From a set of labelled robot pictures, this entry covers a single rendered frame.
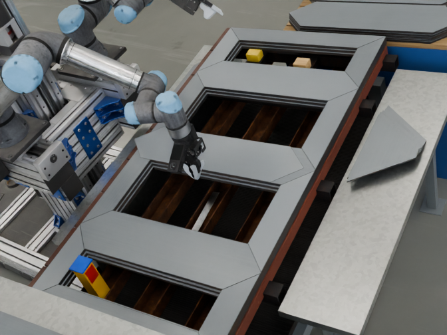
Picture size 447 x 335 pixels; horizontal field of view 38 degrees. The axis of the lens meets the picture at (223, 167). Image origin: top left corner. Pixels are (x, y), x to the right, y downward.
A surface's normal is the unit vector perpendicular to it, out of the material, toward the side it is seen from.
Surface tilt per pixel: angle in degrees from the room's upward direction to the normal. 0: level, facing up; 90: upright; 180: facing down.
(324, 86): 0
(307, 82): 0
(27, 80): 86
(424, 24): 0
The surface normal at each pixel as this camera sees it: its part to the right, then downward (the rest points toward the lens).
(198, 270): -0.26, -0.69
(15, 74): -0.11, 0.65
